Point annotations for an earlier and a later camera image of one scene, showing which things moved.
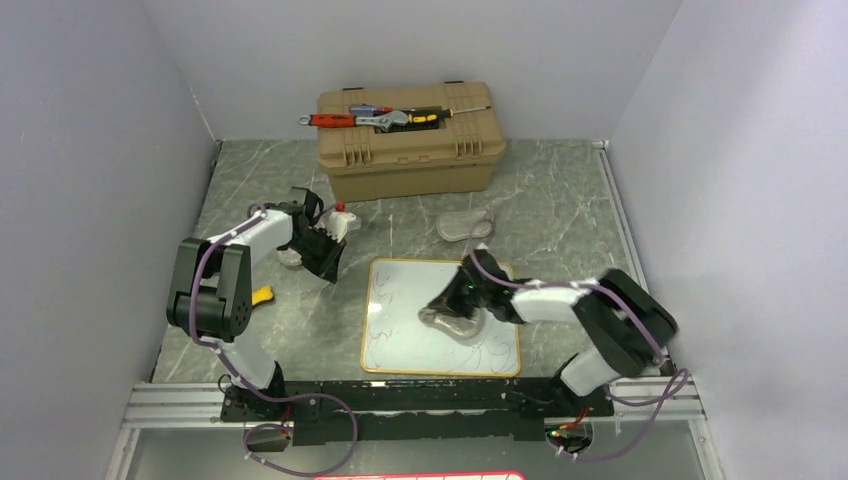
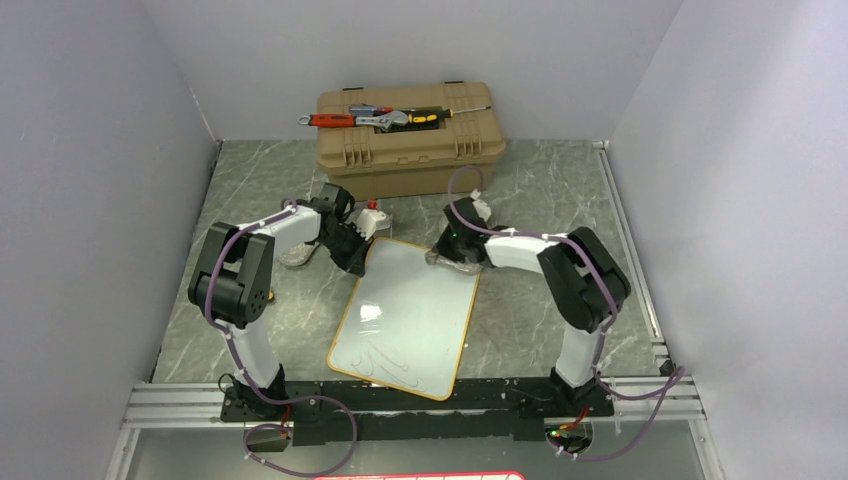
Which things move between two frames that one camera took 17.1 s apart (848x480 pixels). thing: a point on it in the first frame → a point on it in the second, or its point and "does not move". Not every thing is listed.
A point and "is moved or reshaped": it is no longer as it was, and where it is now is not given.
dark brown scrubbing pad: (463, 326) → (464, 267)
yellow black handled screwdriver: (432, 116) does not move
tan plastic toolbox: (365, 165) does not move
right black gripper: (449, 301) → (443, 250)
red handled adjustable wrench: (350, 120) does not move
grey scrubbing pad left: (289, 256) does not move
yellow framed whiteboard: (395, 340) is moved or reshaped
